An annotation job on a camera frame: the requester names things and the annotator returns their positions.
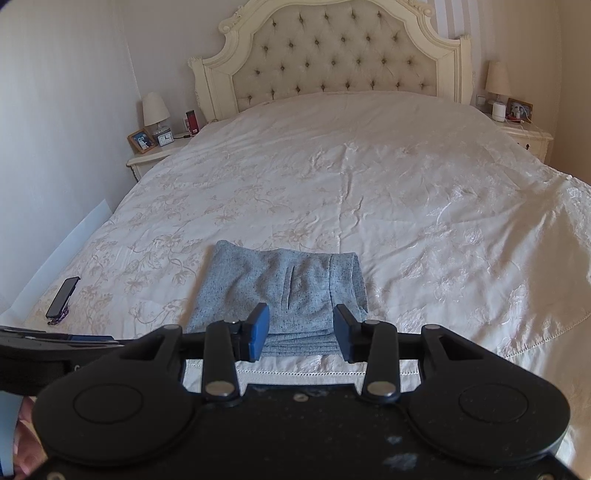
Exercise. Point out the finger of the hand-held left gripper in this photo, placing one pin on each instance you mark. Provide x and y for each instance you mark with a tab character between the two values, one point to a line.
92	339

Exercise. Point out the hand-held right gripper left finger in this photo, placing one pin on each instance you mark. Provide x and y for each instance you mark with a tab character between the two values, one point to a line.
258	332

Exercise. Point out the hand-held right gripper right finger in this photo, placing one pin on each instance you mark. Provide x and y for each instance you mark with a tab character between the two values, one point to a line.
344	334

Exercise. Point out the grey speckled pants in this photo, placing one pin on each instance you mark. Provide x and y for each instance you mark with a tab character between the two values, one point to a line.
286	290

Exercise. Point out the person's left hand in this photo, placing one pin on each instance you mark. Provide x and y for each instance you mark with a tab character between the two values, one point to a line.
28	443

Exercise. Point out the black smartphone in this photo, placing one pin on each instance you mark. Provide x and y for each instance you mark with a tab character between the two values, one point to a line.
62	297

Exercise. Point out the cream floral bedspread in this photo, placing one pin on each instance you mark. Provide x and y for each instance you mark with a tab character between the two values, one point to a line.
369	184

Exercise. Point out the cream nightstand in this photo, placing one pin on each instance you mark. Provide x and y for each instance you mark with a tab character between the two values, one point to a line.
152	157
526	136

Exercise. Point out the small white alarm clock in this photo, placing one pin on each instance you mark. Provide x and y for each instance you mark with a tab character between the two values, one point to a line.
165	137

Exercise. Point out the dark red box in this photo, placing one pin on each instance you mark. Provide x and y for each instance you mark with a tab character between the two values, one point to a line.
191	121

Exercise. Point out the white shade table lamp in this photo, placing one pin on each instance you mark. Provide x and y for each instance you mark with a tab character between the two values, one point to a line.
154	108
497	78

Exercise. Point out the white cylindrical humidifier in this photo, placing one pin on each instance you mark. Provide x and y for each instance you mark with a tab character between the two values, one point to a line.
499	111

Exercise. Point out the cream tufted headboard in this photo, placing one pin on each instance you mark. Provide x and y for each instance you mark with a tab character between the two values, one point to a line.
332	50

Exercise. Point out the wooden photo frame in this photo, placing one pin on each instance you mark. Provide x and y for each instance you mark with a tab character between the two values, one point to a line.
519	110
141	141

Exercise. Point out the wall socket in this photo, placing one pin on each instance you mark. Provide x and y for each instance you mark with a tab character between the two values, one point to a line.
481	100

